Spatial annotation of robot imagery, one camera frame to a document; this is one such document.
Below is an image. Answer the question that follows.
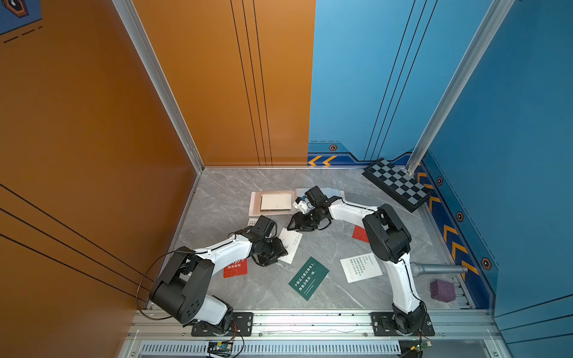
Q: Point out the white card large chinese text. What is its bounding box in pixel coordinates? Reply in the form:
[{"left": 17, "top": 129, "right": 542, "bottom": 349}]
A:
[{"left": 279, "top": 228, "right": 303, "bottom": 264}]

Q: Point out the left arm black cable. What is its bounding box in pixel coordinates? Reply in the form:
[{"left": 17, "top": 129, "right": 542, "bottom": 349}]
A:
[{"left": 135, "top": 250, "right": 198, "bottom": 321}]

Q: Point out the red card left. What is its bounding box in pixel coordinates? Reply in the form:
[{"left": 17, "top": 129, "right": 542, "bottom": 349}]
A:
[{"left": 223, "top": 259, "right": 248, "bottom": 278}]

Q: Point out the left aluminium corner post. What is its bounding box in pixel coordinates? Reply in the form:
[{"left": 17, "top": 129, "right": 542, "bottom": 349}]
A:
[{"left": 112, "top": 0, "right": 204, "bottom": 174}]

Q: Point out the circuit board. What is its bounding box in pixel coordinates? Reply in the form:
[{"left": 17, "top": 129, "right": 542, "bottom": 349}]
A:
[
  {"left": 206, "top": 341, "right": 234, "bottom": 358},
  {"left": 407, "top": 340, "right": 434, "bottom": 357}
]

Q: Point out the aluminium front rail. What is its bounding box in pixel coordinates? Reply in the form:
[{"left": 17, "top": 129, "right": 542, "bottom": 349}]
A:
[{"left": 125, "top": 310, "right": 502, "bottom": 341}]

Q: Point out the red card right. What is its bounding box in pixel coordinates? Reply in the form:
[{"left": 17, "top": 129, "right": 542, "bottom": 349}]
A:
[{"left": 352, "top": 226, "right": 369, "bottom": 243}]

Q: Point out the left circuit board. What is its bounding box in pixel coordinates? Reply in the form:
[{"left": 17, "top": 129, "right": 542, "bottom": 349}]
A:
[{"left": 206, "top": 341, "right": 234, "bottom": 358}]

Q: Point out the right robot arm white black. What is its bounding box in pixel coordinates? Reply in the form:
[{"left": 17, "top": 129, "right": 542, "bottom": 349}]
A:
[{"left": 287, "top": 186, "right": 430, "bottom": 336}]

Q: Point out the aluminium corner post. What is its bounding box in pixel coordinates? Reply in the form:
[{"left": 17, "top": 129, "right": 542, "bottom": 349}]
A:
[
  {"left": 112, "top": 0, "right": 204, "bottom": 174},
  {"left": 405, "top": 0, "right": 515, "bottom": 175}
]

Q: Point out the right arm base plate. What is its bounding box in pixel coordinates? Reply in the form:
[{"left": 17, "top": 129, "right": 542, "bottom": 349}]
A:
[{"left": 370, "top": 311, "right": 435, "bottom": 338}]

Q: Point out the black white checkerboard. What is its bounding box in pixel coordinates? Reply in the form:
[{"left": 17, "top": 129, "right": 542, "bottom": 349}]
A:
[{"left": 363, "top": 159, "right": 433, "bottom": 212}]

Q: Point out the red card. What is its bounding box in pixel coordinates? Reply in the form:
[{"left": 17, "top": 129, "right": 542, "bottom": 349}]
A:
[
  {"left": 352, "top": 226, "right": 369, "bottom": 243},
  {"left": 223, "top": 259, "right": 248, "bottom": 278}
]

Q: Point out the purple box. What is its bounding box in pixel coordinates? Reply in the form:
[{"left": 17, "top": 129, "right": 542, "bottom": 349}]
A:
[{"left": 430, "top": 280, "right": 456, "bottom": 303}]

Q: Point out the right aluminium corner post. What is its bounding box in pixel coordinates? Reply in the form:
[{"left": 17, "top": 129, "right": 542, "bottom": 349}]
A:
[{"left": 405, "top": 0, "right": 515, "bottom": 175}]

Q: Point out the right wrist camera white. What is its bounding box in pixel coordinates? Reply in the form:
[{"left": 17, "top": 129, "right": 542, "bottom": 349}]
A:
[{"left": 292, "top": 195, "right": 314, "bottom": 215}]

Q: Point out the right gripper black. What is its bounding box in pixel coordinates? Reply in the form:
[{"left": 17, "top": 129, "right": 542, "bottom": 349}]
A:
[{"left": 285, "top": 206, "right": 322, "bottom": 231}]

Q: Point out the right circuit board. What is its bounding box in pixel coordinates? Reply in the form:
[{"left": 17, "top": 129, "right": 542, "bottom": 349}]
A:
[{"left": 407, "top": 340, "right": 434, "bottom": 357}]

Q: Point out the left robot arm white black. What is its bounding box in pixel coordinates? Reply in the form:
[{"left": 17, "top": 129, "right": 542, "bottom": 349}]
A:
[{"left": 149, "top": 216, "right": 287, "bottom": 334}]

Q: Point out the dark green card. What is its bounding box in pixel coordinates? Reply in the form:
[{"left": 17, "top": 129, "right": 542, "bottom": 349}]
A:
[{"left": 288, "top": 257, "right": 330, "bottom": 301}]

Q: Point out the white card small text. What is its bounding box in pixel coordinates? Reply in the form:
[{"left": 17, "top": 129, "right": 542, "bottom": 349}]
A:
[{"left": 340, "top": 253, "right": 383, "bottom": 283}]

